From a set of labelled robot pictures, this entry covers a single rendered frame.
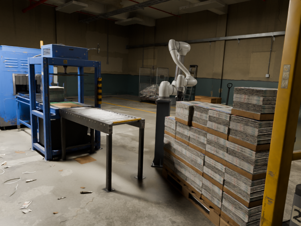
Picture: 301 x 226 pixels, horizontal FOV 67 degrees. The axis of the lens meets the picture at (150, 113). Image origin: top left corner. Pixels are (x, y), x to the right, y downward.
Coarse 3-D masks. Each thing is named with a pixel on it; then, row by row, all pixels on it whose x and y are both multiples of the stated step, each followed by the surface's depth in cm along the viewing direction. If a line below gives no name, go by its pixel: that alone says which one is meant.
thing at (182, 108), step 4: (176, 104) 265; (180, 104) 258; (184, 104) 250; (188, 104) 245; (176, 108) 267; (180, 108) 259; (184, 108) 250; (188, 108) 242; (192, 108) 244; (176, 112) 267; (180, 112) 260; (184, 112) 251; (188, 112) 244; (192, 112) 245; (176, 116) 267; (180, 116) 260; (184, 116) 252; (188, 116) 244; (188, 120) 245
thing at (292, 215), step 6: (300, 186) 126; (300, 192) 122; (294, 198) 126; (300, 198) 123; (294, 204) 126; (300, 204) 123; (294, 210) 126; (300, 210) 123; (294, 216) 126; (300, 216) 123; (294, 222) 126; (300, 222) 123
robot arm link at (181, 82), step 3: (180, 75) 291; (183, 75) 292; (177, 78) 293; (180, 78) 290; (183, 78) 291; (186, 78) 296; (177, 81) 293; (180, 81) 290; (183, 81) 291; (186, 81) 293; (177, 84) 293; (180, 84) 291; (183, 84) 292; (186, 84) 295
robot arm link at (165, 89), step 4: (160, 84) 329; (164, 84) 324; (168, 84) 325; (160, 88) 327; (164, 88) 324; (168, 88) 325; (172, 88) 328; (160, 92) 327; (164, 92) 325; (168, 92) 327; (172, 92) 330; (164, 96) 326; (168, 96) 329
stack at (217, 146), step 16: (176, 128) 275; (192, 128) 242; (176, 144) 272; (208, 144) 218; (224, 144) 198; (176, 160) 273; (192, 160) 243; (208, 160) 218; (224, 160) 198; (192, 176) 244; (192, 192) 246; (208, 192) 219; (208, 208) 220
